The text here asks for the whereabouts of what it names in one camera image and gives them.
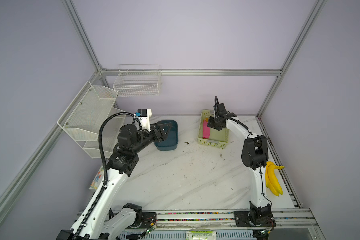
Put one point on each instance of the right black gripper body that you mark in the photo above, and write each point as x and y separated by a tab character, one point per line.
213	122

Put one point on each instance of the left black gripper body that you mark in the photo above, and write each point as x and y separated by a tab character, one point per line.
151	133

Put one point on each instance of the pink paper napkin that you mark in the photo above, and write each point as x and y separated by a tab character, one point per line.
206	130

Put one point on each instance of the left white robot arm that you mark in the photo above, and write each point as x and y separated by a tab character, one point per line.
114	180

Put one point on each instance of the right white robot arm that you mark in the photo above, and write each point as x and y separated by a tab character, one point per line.
254	156

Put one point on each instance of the colourful napkin packet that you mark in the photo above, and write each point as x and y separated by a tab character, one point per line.
97	180

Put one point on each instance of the teal plastic oval tub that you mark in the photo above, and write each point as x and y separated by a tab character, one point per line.
172	140

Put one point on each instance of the light green plastic basket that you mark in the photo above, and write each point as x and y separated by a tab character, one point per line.
217	139

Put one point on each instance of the white perforated metal shelf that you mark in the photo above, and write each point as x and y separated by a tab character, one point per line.
85	115

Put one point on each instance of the yellow bananas bunch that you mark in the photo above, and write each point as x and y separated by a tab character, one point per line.
271	180

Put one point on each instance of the white wire basket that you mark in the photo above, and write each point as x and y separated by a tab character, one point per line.
138	80

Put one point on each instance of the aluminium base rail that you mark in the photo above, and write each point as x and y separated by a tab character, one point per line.
226	224

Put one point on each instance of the aluminium frame profile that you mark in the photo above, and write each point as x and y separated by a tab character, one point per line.
43	61

